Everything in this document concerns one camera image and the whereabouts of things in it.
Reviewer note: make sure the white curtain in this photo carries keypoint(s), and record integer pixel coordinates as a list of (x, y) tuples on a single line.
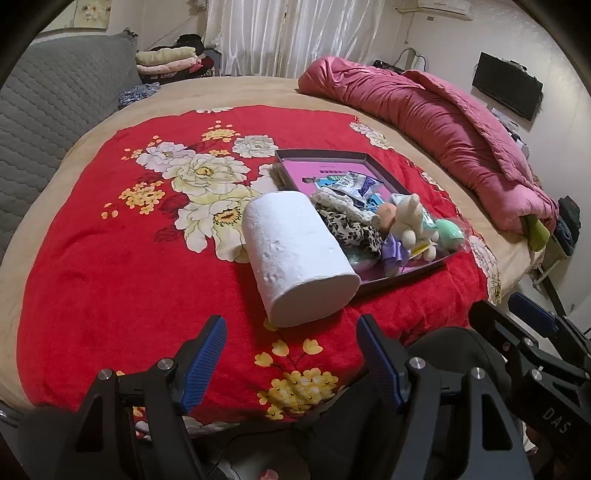
[(277, 32)]

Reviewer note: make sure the beige bed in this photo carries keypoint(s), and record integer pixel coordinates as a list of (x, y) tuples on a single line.
[(231, 92)]

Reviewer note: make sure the yellow cartoon packet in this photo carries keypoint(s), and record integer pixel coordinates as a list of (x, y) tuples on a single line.
[(419, 249)]

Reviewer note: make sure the black garment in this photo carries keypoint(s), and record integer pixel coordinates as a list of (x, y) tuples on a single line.
[(189, 40)]

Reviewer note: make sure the floral wall picture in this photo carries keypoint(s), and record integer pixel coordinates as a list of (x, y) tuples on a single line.
[(92, 9)]

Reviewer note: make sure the grey quilted headboard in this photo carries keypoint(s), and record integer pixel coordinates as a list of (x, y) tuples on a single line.
[(55, 115)]

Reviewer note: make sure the black wall television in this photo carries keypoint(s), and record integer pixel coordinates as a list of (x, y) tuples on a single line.
[(505, 85)]

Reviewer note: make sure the leopard print scrunchie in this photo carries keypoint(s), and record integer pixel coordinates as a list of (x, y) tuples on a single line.
[(355, 233)]

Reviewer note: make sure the black bag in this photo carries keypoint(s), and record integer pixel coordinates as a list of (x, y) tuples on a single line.
[(568, 217)]

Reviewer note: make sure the blue patterned cloth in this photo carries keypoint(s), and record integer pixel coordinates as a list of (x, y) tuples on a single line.
[(136, 96)]

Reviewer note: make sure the white air conditioner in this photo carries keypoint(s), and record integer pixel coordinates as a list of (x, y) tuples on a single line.
[(445, 8)]

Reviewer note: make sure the white toilet paper roll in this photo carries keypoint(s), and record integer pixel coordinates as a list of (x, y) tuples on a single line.
[(291, 249)]

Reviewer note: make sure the mint green sponge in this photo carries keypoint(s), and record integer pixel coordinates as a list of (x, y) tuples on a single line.
[(450, 233)]

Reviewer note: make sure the red floral blanket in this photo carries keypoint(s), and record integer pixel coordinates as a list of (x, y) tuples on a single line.
[(138, 277)]

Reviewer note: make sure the dark cloth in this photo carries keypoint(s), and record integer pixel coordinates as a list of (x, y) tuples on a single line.
[(452, 350)]

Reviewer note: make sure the pink book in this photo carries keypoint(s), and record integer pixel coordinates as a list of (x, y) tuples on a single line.
[(304, 173)]

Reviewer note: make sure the white and purple packet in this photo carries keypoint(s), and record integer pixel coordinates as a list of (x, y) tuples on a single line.
[(358, 184)]

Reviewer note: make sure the teddy bear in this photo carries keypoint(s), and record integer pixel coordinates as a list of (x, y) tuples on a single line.
[(411, 217)]

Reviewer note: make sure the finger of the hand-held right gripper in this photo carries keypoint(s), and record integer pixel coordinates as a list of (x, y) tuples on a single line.
[(531, 310), (498, 327)]

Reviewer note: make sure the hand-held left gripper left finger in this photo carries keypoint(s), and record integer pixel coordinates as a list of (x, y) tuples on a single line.
[(203, 364)]

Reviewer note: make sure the shallow grey cardboard box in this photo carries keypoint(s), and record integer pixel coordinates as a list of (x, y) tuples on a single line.
[(323, 156)]

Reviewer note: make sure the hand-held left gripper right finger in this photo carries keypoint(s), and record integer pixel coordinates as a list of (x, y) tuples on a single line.
[(376, 364)]

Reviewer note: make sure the green cloth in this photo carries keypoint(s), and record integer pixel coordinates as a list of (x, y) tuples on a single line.
[(538, 233)]

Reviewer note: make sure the small black object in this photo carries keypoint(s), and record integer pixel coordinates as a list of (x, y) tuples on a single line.
[(388, 66)]

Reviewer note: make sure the cream folded blanket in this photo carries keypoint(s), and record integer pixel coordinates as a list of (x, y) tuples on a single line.
[(166, 55)]

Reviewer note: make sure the white floral scrunchie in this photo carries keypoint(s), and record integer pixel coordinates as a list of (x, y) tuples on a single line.
[(337, 201)]

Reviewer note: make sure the maroon folded cloth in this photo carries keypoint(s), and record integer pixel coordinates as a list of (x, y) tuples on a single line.
[(205, 64)]

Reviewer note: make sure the pink quilt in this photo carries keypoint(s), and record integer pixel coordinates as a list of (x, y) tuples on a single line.
[(438, 115)]

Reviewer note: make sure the pink folded blanket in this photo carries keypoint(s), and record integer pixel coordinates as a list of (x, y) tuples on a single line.
[(171, 68)]

